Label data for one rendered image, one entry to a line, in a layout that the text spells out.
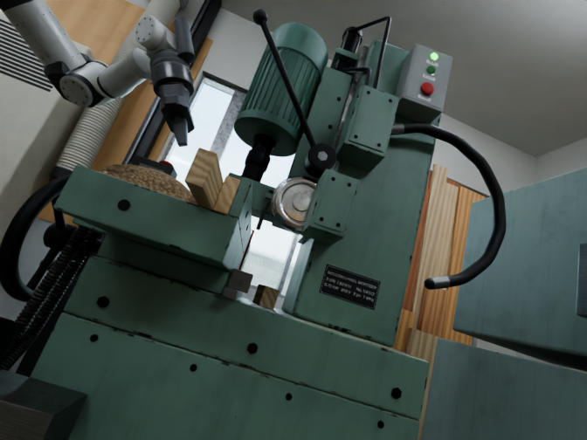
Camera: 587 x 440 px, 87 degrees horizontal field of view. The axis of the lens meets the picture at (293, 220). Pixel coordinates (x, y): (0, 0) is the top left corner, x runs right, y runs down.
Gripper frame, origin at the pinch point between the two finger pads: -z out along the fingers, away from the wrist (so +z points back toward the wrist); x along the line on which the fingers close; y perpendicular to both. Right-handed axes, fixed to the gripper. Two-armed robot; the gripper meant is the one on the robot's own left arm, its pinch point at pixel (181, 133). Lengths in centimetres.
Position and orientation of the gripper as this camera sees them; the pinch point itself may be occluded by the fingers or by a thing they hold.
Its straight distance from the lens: 75.6
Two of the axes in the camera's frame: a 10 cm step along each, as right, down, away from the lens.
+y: 9.7, -1.8, 1.8
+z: -2.1, -9.6, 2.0
